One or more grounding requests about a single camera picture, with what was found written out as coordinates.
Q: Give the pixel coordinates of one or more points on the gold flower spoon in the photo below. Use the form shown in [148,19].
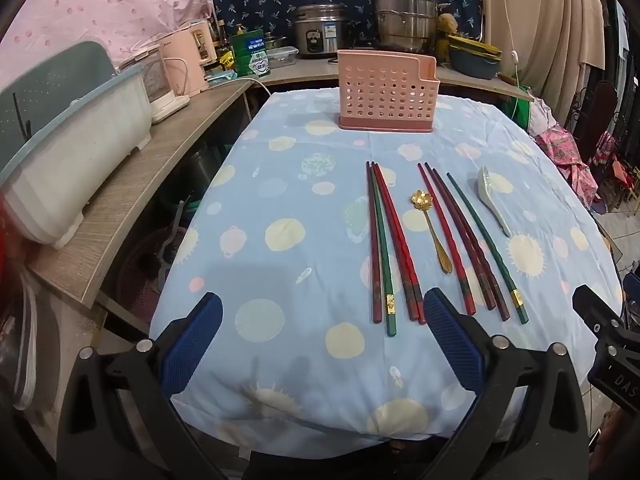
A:
[419,199]

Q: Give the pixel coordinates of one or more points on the hanging clothes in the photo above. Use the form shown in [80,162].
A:
[615,20]

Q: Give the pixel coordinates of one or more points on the pink dotted cloth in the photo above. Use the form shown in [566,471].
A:
[100,0]

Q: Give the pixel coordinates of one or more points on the pink floral cloth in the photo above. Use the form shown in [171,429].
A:
[565,155]

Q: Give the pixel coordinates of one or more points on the clear food container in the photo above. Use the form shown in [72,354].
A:
[282,56]

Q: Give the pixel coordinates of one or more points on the white ceramic spoon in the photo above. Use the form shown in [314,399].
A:
[487,185]

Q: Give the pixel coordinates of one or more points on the pink perforated utensil basket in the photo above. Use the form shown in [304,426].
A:
[380,90]

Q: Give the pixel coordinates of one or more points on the green plastic basin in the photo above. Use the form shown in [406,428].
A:
[520,107]

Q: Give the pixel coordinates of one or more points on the small steel pot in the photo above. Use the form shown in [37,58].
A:
[275,41]

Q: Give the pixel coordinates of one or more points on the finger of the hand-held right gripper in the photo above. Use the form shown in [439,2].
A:
[597,307]

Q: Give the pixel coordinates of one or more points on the steel rice cooker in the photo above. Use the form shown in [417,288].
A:
[315,35]

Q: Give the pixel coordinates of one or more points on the white dish rack blue lid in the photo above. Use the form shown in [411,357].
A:
[75,160]

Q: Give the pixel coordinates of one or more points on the wooden stool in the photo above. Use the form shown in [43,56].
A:
[625,180]

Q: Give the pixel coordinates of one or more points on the dark red chopstick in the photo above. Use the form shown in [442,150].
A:
[461,240]
[468,240]
[372,260]

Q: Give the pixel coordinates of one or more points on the green tin can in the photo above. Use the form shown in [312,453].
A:
[252,57]

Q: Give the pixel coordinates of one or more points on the white glass kettle appliance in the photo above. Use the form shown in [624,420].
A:
[160,90]

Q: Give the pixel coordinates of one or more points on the beige curtain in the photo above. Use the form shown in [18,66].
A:
[545,20]

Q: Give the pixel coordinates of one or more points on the green chopstick gold band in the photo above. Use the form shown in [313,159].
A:
[482,240]
[382,255]

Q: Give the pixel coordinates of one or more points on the wooden counter shelf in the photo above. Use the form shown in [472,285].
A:
[150,160]

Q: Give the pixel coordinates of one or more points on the yellow brown lump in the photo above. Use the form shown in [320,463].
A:
[446,27]

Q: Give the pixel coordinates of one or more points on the pink electric kettle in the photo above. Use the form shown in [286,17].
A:
[185,60]

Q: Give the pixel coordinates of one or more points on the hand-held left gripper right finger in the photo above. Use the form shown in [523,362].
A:
[455,340]

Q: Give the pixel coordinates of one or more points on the light blue printed tablecloth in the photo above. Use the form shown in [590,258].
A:
[300,260]

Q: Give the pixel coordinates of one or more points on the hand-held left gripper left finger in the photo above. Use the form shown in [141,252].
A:
[192,345]

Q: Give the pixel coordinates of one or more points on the blue tissue pack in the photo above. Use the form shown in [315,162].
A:
[222,77]

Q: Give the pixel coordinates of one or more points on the steel steamer pot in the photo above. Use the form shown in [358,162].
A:
[402,20]

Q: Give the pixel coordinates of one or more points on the dark chair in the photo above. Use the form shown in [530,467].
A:
[597,110]

